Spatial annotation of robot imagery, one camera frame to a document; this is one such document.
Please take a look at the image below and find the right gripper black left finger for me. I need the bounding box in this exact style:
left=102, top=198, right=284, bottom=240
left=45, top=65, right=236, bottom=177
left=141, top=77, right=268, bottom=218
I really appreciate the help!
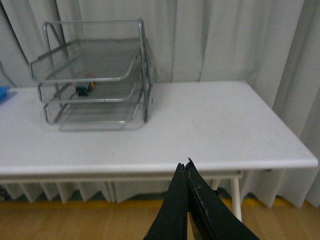
left=144, top=163, right=188, bottom=240

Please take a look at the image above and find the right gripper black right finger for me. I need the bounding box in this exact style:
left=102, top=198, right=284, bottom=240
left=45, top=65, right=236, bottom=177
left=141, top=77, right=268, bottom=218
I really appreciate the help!
left=186, top=160, right=258, bottom=240

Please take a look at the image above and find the red emergency stop button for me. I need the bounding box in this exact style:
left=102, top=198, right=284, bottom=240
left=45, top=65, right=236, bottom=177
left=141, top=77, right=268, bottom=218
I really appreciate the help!
left=75, top=72, right=97, bottom=97

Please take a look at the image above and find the grey metal mesh rack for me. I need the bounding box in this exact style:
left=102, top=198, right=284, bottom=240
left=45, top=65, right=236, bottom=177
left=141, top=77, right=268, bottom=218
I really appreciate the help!
left=29, top=18, right=152, bottom=125

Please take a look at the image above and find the white table leg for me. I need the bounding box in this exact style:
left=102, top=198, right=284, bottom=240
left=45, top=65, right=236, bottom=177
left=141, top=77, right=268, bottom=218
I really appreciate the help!
left=230, top=177, right=242, bottom=222

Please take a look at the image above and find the white curtain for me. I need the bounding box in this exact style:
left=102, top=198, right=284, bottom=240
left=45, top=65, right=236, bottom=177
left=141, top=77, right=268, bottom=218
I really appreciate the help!
left=0, top=0, right=320, bottom=208

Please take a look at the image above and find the blue plastic tray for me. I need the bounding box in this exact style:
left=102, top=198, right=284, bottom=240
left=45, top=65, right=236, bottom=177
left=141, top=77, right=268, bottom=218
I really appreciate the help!
left=0, top=86, right=17, bottom=105

